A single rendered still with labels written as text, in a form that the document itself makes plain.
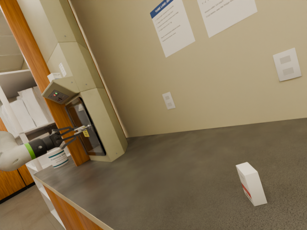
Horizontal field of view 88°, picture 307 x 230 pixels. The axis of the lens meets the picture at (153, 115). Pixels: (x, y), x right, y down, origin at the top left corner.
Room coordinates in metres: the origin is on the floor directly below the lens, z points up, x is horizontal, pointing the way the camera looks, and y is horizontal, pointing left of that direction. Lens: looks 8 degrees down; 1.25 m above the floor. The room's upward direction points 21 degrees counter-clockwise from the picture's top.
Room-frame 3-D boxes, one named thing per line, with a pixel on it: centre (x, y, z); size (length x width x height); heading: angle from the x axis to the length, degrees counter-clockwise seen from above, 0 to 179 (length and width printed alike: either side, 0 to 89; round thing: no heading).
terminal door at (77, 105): (1.08, 0.47, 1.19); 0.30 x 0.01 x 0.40; 43
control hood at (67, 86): (1.05, 0.51, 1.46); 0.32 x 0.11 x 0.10; 44
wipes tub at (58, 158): (1.44, 0.95, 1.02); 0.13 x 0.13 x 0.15
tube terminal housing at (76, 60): (1.18, 0.38, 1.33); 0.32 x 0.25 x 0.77; 44
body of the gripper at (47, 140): (0.90, 0.58, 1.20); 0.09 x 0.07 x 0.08; 134
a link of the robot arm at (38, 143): (0.85, 0.63, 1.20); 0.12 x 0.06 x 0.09; 44
